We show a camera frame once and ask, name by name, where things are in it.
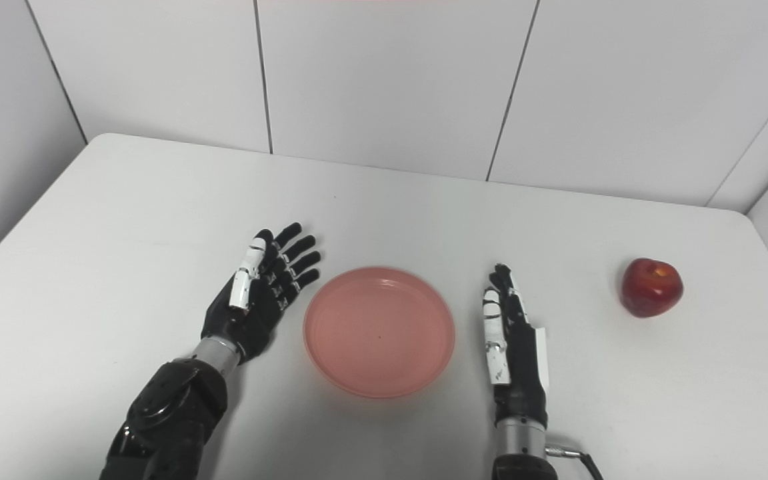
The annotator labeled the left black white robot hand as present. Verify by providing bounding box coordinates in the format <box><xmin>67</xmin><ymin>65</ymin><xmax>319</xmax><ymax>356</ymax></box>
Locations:
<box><xmin>201</xmin><ymin>222</ymin><xmax>322</xmax><ymax>365</ymax></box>

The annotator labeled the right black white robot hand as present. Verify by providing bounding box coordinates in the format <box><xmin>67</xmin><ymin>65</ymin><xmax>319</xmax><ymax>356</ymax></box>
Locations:
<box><xmin>482</xmin><ymin>263</ymin><xmax>550</xmax><ymax>429</ymax></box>

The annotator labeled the pink round plate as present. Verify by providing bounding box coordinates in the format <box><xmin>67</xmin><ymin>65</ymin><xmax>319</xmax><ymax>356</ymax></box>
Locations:
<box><xmin>303</xmin><ymin>267</ymin><xmax>456</xmax><ymax>399</ymax></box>

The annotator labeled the red apple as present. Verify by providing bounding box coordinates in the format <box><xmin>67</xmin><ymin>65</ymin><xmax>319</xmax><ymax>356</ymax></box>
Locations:
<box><xmin>620</xmin><ymin>258</ymin><xmax>685</xmax><ymax>319</ymax></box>

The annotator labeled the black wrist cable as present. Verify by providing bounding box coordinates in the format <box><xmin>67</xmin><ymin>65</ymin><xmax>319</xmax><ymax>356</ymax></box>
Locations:
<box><xmin>545</xmin><ymin>445</ymin><xmax>605</xmax><ymax>480</ymax></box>

